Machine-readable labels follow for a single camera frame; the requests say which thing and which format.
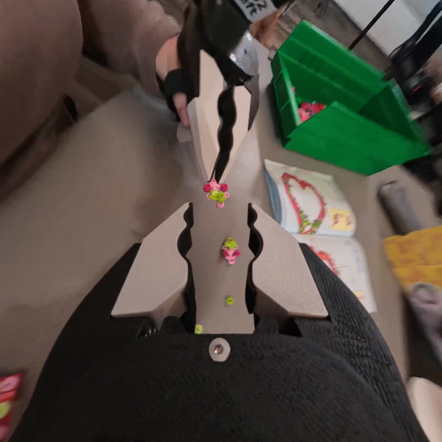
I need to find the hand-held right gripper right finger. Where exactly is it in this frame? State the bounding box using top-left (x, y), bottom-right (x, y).
top-left (247, 203), bottom-right (329, 329)

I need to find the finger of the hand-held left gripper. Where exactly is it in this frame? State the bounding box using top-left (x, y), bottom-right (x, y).
top-left (213, 84), bottom-right (251, 182)
top-left (186, 50), bottom-right (223, 181)

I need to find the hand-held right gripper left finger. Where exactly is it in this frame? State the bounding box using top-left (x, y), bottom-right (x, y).
top-left (110, 202), bottom-right (196, 333)

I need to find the pink lego flower assembly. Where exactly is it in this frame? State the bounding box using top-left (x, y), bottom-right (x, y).
top-left (203, 178), bottom-right (230, 209)
top-left (221, 237), bottom-right (241, 265)

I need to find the person's left forearm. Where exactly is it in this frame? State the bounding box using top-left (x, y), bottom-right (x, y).
top-left (78, 0), bottom-right (182, 99)

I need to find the red lego pieces pile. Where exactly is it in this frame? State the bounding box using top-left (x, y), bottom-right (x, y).
top-left (293, 86), bottom-right (327, 124)

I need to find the lego instruction booklet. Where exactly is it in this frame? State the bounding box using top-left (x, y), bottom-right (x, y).
top-left (263, 159), bottom-right (378, 314)

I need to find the person's left hand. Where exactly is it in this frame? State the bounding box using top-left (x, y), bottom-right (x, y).
top-left (155, 36), bottom-right (191, 127)

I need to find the green plastic bin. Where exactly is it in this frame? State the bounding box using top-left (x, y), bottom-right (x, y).
top-left (270, 19), bottom-right (433, 177)

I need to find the yellow printed bag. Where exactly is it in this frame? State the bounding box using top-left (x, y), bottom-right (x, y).
top-left (382, 226), bottom-right (442, 291)

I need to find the grey cylinder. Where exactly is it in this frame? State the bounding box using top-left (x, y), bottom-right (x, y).
top-left (377, 180), bottom-right (430, 236)

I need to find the grey cloth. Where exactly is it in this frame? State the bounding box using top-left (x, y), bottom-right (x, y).
top-left (403, 282), bottom-right (442, 354)

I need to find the black pole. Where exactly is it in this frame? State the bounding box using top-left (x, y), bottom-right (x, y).
top-left (348, 0), bottom-right (396, 51)

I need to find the person's brown clothing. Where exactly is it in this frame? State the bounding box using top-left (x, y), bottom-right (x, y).
top-left (0, 0), bottom-right (104, 201)

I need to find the dark equipment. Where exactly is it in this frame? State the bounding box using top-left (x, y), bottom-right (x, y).
top-left (388, 0), bottom-right (442, 116)

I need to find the pale rounded object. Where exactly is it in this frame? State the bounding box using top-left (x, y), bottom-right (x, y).
top-left (407, 376), bottom-right (442, 442)

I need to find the red printed packet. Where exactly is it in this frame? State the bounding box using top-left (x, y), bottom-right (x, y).
top-left (0, 372), bottom-right (25, 440)

